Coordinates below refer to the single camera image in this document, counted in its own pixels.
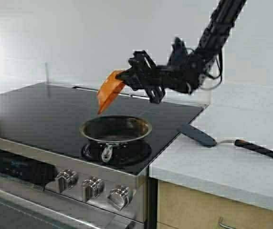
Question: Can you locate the steel frying pan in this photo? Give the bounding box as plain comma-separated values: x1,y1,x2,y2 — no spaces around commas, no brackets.
79,115,153,163

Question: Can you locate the orange plastic bowl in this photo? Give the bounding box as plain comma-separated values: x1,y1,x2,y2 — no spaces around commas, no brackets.
97,69,125,115

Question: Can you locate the steel stove knob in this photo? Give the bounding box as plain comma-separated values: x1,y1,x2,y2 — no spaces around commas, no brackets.
55,169,78,194
108,185,133,211
81,177,105,203

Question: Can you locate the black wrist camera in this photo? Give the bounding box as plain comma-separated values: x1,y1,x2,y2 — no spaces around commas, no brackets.
169,37,188,62

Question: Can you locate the left steel stove knob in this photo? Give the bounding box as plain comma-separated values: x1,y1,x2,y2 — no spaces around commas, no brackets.
55,169,78,194

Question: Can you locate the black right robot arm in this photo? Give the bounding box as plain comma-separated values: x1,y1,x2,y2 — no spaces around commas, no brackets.
118,0,246,104

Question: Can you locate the light wood base cabinet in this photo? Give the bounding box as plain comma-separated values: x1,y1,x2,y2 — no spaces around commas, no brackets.
157,181,273,229

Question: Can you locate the black spatula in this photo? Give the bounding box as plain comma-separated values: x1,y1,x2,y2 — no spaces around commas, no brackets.
177,124,273,159

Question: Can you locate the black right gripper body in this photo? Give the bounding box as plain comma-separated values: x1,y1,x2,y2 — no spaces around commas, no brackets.
157,47,206,94

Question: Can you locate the steel drawer handle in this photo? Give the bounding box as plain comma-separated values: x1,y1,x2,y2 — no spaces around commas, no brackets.
218,217,236,229

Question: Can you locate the black glass top stove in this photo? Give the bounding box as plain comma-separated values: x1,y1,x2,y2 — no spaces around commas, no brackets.
0,83,203,229

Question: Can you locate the right steel stove knob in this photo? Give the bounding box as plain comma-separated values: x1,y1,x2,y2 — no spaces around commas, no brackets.
108,185,133,211

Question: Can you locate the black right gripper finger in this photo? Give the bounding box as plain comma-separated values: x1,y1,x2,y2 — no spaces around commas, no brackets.
128,50,157,74
145,84,165,104

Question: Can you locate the middle steel stove knob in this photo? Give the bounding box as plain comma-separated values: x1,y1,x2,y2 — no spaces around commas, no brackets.
81,177,105,203

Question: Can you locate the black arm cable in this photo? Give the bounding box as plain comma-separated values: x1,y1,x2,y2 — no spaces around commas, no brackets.
199,51,223,91

